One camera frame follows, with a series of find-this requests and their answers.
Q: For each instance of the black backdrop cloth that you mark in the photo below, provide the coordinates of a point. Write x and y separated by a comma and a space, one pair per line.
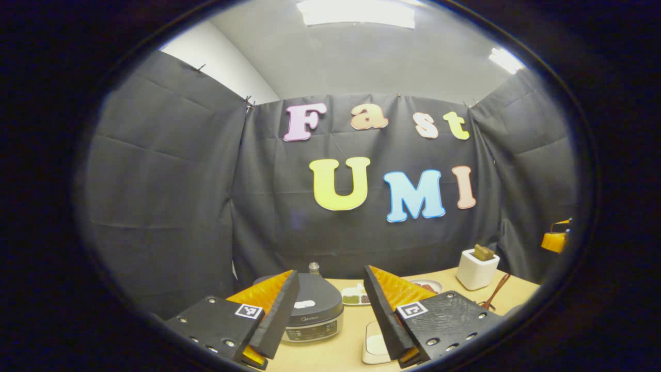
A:
165, 196

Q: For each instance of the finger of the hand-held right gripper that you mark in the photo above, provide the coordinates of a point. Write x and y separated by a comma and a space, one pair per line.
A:
553, 242

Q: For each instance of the large ceiling light panel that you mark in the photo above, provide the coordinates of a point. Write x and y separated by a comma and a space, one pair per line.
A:
356, 13

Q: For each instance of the white chopstick holder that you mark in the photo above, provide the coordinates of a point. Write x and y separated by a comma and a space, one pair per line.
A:
475, 274

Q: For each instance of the white divided bean dish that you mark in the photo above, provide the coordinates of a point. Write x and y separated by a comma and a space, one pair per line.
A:
353, 297

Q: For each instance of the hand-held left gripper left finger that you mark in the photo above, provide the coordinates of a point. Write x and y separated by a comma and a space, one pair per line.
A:
276, 315

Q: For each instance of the small ceiling light panel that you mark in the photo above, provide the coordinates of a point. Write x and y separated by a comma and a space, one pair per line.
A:
506, 59

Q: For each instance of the brown wooden spoon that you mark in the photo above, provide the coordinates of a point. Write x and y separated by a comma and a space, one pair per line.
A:
498, 290

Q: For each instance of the grey rice cooker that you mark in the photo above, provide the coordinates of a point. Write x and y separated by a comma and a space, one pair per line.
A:
317, 310

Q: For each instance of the white round plate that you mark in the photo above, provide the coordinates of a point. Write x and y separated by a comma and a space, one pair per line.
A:
431, 285

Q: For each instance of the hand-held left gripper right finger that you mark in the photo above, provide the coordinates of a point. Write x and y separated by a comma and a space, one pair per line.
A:
382, 310

